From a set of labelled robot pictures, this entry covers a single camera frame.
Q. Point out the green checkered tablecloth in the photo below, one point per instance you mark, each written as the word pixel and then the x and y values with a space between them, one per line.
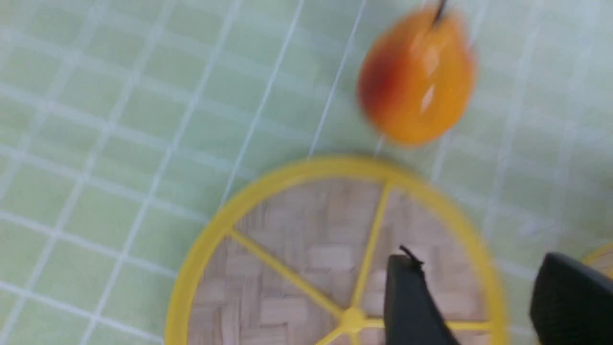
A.
pixel 126 124

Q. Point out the woven bamboo steamer lid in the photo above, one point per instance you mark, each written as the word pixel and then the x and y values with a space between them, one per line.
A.
pixel 299 258

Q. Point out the bamboo steamer basket yellow rims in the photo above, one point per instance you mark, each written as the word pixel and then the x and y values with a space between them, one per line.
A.
pixel 601 260

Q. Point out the orange red pear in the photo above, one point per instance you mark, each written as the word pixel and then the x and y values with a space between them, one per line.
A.
pixel 418 77

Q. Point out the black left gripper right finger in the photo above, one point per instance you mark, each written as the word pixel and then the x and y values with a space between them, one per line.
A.
pixel 572 303

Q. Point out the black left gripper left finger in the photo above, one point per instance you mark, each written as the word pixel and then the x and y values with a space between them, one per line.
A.
pixel 410 313

